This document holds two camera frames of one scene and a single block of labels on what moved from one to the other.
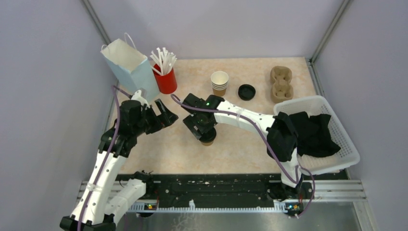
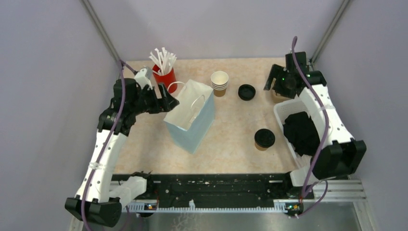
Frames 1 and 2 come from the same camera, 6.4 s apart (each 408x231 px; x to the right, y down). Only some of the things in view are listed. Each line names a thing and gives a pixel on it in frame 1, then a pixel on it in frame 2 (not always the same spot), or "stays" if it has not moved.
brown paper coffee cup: x=207 y=144 to x=260 y=148
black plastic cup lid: x=209 y=136 to x=264 y=138
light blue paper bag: x=132 y=68 to x=189 y=121
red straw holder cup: x=167 y=83 stays
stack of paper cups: x=219 y=80 stays
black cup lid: x=246 y=92 stays
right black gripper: x=190 y=122 to x=276 y=70
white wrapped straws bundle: x=166 y=59 stays
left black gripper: x=168 y=118 to x=158 y=104
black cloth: x=314 y=139 stays
